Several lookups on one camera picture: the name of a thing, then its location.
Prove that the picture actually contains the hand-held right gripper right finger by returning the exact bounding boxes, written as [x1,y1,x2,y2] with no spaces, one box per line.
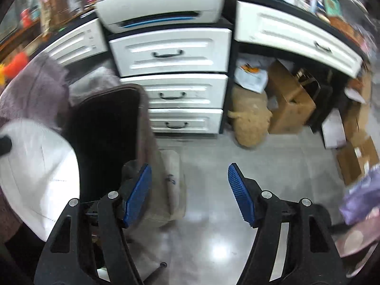
[228,163,346,285]

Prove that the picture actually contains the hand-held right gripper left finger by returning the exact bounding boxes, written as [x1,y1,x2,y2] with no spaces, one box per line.
[34,163,152,285]

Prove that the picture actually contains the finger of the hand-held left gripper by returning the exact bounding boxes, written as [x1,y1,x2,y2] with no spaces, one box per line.
[0,135,13,157]

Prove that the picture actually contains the white cloth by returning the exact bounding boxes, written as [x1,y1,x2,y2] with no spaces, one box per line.
[0,118,81,242]

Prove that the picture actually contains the brown plastic trash bin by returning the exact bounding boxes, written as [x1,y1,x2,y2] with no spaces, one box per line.
[61,84,162,229]

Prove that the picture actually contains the beige cloth bag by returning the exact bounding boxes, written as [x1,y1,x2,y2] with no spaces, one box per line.
[139,149,188,229]

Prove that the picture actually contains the purple knitted blanket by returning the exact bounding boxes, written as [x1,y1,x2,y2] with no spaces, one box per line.
[0,54,70,131]

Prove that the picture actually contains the small white cabinet drawer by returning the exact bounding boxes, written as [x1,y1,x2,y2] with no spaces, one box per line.
[147,108,224,135]

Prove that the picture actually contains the open cardboard box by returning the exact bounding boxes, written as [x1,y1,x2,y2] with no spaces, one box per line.
[265,60,317,135]

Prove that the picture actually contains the translucent plastic bag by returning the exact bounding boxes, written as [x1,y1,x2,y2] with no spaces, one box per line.
[69,66,120,99]

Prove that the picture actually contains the medium white cabinet drawer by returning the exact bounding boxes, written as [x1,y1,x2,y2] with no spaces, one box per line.
[119,74,229,109]

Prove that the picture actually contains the white flat box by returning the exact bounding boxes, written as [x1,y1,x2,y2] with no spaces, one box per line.
[321,108,347,149]

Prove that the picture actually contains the small cardboard box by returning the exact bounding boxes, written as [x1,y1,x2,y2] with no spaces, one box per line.
[336,136,380,186]

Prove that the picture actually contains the white plastic mailer bag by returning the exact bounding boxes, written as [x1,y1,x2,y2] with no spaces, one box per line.
[234,55,269,94]

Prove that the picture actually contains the lilac satin cloth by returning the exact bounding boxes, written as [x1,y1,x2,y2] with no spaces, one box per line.
[339,164,380,227]

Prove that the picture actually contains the white desk drawer three knobs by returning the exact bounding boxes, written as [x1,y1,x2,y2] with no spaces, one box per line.
[45,18,109,66]

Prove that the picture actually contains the large white cabinet drawer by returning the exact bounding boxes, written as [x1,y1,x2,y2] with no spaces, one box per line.
[108,28,233,77]

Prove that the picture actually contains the wide white desk drawer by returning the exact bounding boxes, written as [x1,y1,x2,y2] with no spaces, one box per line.
[234,0,364,78]

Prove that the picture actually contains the white printer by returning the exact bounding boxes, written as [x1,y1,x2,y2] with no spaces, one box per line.
[96,0,228,34]

